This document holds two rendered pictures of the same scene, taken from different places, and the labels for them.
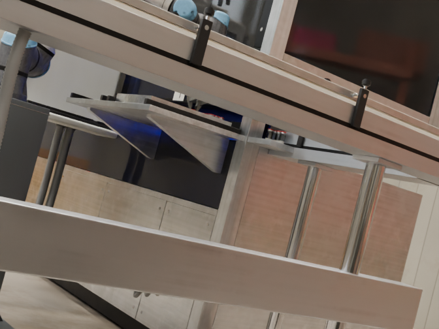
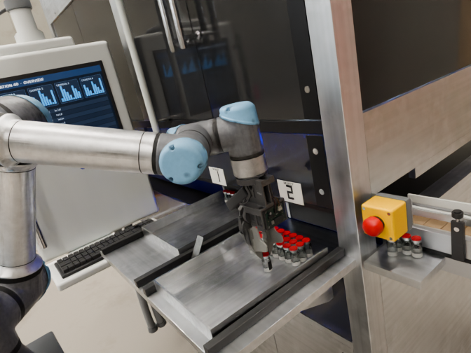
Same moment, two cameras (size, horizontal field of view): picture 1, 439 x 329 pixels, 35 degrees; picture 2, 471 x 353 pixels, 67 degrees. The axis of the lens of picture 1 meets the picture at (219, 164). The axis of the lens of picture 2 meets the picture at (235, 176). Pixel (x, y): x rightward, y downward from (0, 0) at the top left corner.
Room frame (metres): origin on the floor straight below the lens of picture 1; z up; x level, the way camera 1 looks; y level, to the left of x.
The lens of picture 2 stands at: (1.76, 0.16, 1.37)
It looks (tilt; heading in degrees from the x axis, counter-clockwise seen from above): 18 degrees down; 1
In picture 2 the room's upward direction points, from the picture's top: 13 degrees counter-clockwise
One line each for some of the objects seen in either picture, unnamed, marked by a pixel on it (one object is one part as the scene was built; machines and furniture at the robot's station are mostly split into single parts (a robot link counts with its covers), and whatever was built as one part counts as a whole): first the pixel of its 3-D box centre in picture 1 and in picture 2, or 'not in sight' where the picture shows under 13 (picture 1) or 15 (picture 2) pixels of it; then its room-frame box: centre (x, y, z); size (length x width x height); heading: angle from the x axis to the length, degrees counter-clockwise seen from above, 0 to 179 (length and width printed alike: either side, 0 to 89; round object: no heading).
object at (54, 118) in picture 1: (58, 120); (109, 246); (3.04, 0.73, 0.79); 0.45 x 0.28 x 0.03; 125
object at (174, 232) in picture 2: not in sight; (204, 219); (2.85, 0.31, 0.90); 0.34 x 0.26 x 0.04; 125
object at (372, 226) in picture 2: not in sight; (373, 225); (2.41, -0.09, 0.99); 0.04 x 0.04 x 0.04; 35
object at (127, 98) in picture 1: (173, 112); (240, 270); (2.51, 0.21, 0.90); 0.34 x 0.26 x 0.04; 124
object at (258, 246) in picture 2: (193, 96); (259, 245); (2.48, 0.15, 0.97); 0.06 x 0.03 x 0.09; 34
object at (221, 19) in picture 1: (215, 27); (240, 130); (2.50, 0.14, 1.23); 0.09 x 0.08 x 0.11; 85
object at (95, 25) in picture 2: not in sight; (106, 57); (3.51, 0.64, 1.50); 0.49 x 0.01 x 0.59; 35
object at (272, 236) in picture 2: (203, 100); (273, 237); (2.50, 0.11, 0.97); 0.06 x 0.03 x 0.09; 35
